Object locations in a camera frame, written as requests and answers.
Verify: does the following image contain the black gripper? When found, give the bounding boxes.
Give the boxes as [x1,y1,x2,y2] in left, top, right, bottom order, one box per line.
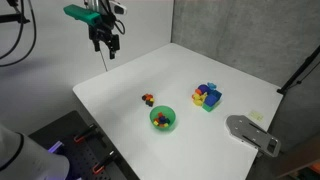
[89,23,120,59]

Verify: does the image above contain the dark brown wooden block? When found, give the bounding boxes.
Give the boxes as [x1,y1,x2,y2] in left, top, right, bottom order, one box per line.
[142,95,147,101]

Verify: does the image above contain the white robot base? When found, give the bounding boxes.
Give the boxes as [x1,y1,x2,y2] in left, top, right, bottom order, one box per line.
[0,125,70,180]

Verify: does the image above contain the green plastic bowl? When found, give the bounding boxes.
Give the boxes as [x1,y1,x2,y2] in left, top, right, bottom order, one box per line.
[149,105,176,131]

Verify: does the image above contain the pile of blocks in bowl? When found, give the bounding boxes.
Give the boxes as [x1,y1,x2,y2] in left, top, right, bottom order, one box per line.
[153,112,170,128]

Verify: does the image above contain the orange black clamp upper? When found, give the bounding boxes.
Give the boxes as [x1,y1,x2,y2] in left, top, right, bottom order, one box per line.
[73,124,97,143]

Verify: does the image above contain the orange black clamp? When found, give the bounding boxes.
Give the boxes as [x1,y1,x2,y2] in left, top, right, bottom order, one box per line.
[73,124,97,143]
[92,151,116,175]

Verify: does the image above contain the yellow toy pieces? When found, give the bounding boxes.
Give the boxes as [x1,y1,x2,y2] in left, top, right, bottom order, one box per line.
[192,93,207,106]

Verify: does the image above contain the light blue toy piece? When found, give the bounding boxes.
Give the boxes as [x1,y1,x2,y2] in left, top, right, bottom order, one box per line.
[207,82,217,90]

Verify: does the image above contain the black perforated base board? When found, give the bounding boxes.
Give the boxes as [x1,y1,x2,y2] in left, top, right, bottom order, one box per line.
[29,111,139,180]

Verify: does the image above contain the blue and green toy box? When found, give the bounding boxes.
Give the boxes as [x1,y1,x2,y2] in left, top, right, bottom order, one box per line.
[202,90,222,112]

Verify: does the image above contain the orange black clamp lower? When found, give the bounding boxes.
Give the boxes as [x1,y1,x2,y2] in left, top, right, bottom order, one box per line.
[92,151,116,175]

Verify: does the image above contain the grey metal mounting plate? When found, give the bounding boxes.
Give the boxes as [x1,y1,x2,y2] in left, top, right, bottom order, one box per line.
[225,115,281,157]

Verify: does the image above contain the yellowish sticker on table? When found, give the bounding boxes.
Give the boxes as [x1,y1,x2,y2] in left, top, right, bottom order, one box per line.
[249,111,263,121]

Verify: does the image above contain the black tripod leg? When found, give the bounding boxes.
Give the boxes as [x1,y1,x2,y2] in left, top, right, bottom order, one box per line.
[277,45,320,95]

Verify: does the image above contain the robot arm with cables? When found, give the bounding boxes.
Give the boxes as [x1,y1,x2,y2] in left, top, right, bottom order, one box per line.
[83,0,128,18]

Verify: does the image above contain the black hanging cables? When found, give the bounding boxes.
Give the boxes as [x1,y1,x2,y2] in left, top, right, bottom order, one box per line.
[0,0,38,68]

